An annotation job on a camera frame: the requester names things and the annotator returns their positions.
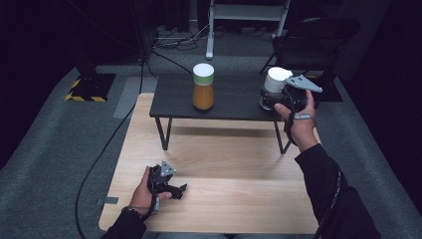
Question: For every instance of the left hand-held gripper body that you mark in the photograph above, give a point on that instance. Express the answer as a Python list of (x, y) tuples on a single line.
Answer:
[(161, 177)]

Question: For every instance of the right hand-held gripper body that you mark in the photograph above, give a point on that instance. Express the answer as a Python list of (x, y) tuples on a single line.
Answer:
[(297, 93)]

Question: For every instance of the white cup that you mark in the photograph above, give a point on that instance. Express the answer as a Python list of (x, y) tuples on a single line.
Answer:
[(276, 79)]

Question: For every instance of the black low shelf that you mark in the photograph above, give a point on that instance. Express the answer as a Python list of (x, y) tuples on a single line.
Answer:
[(232, 99)]

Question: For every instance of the orange spice jar green lid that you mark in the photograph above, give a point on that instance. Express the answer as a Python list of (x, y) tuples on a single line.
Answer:
[(203, 94)]

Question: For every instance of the person's left hand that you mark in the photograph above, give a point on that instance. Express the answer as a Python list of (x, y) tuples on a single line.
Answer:
[(141, 197)]

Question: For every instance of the person's right hand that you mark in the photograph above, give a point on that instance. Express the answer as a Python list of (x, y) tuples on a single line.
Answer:
[(300, 127)]

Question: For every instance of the grey wristband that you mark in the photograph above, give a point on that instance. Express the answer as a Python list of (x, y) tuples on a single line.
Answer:
[(303, 116)]

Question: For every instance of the black chair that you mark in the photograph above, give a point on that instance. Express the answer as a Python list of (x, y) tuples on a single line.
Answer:
[(315, 43)]

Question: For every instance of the small grey tape piece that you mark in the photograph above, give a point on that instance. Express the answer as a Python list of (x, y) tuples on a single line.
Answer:
[(107, 200)]

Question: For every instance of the grey floor strip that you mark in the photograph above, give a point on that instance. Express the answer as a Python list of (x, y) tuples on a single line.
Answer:
[(132, 96)]

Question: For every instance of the stand base with hazard stripes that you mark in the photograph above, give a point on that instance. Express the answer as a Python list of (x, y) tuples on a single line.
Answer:
[(89, 88)]

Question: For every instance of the black stand pole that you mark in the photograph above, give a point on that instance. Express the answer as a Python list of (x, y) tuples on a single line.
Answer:
[(143, 30)]

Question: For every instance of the white metal stand frame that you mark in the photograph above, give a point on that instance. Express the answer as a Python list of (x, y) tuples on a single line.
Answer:
[(245, 13)]

